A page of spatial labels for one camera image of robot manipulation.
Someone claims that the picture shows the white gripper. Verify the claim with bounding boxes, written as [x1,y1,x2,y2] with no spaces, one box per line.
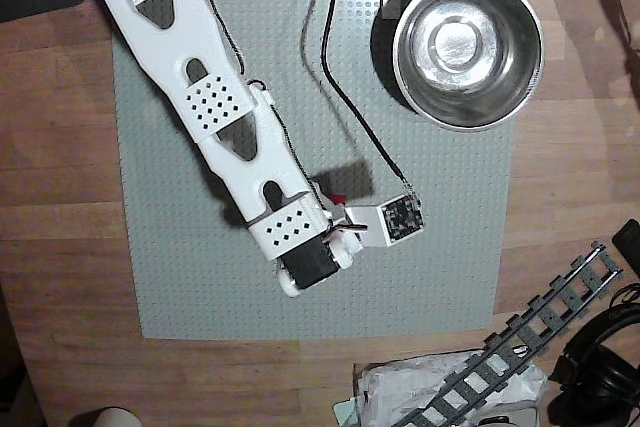
[327,231,365,268]

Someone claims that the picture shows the grey lego baseplate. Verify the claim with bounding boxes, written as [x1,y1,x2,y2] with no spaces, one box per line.
[112,0,516,341]

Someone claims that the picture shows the grey lego train track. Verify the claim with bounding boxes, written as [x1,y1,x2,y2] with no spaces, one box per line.
[394,241,626,427]

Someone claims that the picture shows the white plastic bag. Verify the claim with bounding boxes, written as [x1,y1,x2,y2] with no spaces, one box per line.
[352,349,549,427]

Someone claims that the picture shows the pale green box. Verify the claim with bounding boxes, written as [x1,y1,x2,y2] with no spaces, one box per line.
[332,396,362,427]

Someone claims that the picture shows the stainless steel bowl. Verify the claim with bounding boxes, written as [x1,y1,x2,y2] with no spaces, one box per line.
[392,0,545,132]

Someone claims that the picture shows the black headphones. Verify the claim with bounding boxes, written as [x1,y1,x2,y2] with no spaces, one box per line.
[547,284,640,423]

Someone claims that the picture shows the small black device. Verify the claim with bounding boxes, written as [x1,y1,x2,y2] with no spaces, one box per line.
[610,219,640,268]

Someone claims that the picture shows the white paper cup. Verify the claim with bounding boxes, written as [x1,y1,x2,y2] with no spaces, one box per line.
[67,406,144,427]

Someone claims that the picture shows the white camera box black board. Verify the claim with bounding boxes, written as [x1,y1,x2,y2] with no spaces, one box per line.
[344,194,427,250]

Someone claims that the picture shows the black camera cable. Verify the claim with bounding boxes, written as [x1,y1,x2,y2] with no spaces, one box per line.
[307,0,421,201]

